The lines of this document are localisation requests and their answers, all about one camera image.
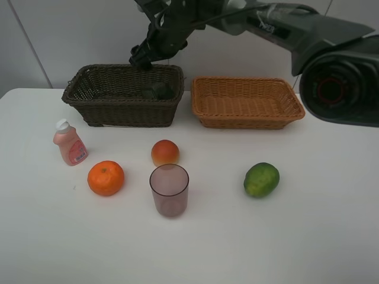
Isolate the pink bottle white cap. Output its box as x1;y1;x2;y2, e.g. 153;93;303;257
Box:
53;119;88;166

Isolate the orange mandarin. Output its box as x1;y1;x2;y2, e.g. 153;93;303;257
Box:
87;160;125;196

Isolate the purple translucent cup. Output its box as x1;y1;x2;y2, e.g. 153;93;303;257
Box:
149;164;190;218

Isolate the dark brown wicker basket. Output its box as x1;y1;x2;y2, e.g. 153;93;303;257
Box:
62;64;184;128

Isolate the round bread bun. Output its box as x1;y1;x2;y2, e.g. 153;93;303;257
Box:
151;140;180;166

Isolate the green lime fruit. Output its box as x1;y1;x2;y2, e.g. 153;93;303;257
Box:
243;162;280;198

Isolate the light orange wicker basket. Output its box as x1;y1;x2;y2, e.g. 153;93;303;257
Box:
191;76;305;130

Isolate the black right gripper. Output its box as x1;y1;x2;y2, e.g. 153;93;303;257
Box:
129;1;201;69

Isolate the black rectangular box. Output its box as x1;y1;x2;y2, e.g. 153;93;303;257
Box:
141;82;175;101

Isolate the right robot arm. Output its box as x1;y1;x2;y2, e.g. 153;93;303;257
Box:
129;1;378;127

